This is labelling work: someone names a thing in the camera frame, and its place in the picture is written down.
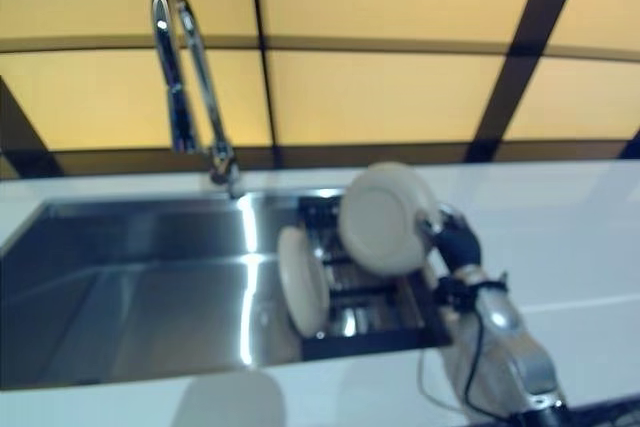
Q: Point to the stainless steel sink basin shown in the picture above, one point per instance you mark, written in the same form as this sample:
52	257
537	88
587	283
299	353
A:
150	287

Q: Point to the beige ceramic plate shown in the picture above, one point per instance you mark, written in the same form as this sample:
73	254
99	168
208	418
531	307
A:
380	222
302	282

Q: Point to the chrome gooseneck kitchen faucet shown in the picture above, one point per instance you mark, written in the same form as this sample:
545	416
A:
172	72

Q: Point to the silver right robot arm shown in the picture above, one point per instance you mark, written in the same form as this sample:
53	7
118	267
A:
510	347

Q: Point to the black dish drying rack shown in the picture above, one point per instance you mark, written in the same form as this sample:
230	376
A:
370	317

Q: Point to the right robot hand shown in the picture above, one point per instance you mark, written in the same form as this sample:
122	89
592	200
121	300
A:
460	242

